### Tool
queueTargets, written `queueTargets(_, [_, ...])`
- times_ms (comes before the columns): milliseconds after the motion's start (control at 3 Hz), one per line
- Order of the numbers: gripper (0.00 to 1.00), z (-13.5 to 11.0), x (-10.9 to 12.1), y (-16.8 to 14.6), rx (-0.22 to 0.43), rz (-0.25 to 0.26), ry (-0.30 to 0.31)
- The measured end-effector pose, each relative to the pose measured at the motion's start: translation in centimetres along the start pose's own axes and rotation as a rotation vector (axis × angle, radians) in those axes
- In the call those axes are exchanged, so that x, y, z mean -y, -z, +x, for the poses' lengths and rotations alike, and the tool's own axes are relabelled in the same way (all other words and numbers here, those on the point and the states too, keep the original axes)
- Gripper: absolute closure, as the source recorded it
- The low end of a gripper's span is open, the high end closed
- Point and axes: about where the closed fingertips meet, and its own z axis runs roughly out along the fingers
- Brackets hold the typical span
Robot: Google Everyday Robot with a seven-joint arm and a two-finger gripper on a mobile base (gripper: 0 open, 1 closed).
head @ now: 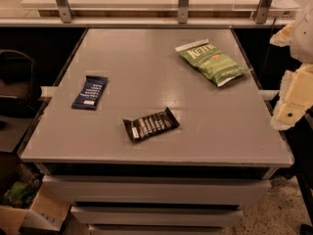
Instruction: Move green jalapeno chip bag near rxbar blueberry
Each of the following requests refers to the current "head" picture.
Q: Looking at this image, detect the metal shelf bracket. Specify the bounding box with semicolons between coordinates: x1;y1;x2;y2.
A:
56;0;72;24
252;0;273;24
177;0;189;24

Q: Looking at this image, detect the left metal shelf bracket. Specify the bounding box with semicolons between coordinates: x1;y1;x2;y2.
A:
56;0;72;24

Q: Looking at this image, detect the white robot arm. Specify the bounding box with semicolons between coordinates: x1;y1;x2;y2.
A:
270;2;313;130

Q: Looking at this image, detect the black chair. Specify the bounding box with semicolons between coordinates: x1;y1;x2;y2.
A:
0;49;42;118

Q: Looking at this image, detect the black rxbar chocolate bar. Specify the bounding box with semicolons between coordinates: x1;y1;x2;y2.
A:
123;108;180;142

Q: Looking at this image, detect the middle metal shelf bracket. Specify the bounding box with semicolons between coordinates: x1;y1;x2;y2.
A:
177;0;189;24

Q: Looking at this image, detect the blue rxbar blueberry bar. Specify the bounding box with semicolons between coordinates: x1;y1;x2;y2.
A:
71;75;108;111

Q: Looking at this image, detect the right metal shelf bracket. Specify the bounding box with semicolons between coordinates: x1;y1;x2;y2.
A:
252;0;273;24

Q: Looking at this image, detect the green jalapeno chip bag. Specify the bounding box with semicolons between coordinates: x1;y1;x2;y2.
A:
175;39;248;87

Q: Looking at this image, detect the cardboard box with snacks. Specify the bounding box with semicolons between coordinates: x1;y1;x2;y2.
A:
0;176;71;235

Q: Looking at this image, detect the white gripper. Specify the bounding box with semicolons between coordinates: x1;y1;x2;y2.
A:
270;3;313;130

